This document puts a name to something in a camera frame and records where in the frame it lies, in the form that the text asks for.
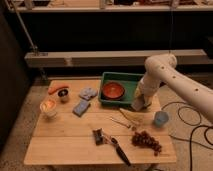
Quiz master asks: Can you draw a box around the grey felt eraser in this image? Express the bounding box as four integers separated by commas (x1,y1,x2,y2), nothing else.
131,96,144,111

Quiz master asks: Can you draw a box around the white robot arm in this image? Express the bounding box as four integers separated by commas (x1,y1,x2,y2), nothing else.
138,53,213,124

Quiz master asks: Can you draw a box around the green plastic tray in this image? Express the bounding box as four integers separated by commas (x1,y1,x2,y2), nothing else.
98,72,142,107

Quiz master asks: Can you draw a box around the wooden spoon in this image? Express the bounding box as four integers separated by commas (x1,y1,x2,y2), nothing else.
119,108,140,124

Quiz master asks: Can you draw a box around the blue plastic cup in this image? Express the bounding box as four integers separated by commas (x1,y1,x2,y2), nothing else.
153,111,169,127

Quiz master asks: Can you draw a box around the metal fork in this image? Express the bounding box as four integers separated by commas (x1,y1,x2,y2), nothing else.
110,117,131,129

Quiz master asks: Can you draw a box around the orange bowl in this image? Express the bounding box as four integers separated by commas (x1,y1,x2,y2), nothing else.
102,82,125,100

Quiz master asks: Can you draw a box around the bunch of dark grapes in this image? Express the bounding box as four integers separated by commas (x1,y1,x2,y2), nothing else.
132,131,162,156

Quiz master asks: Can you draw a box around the white lower shelf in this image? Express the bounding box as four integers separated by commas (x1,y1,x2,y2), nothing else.
25,49,213,68

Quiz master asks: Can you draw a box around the white shelf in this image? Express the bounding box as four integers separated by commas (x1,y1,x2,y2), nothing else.
25,49,213,68
4,0,213,12

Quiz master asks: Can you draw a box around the dark chocolate wrapper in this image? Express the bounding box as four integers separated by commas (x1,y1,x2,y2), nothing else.
93,129,104,145

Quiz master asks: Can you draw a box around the wooden table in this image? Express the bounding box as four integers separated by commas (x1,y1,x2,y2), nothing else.
24,80,176,165

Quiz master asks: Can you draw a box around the small metal cup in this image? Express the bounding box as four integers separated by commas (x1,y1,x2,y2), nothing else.
58,89,69,103

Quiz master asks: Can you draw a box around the orange carrot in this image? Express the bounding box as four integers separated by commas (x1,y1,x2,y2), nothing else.
48,85,69,95

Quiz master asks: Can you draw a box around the white upper shelf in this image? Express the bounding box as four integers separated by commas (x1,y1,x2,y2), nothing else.
4,0,213,12

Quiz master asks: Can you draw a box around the black floor cable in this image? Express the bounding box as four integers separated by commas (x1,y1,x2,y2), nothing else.
161,99,213,171

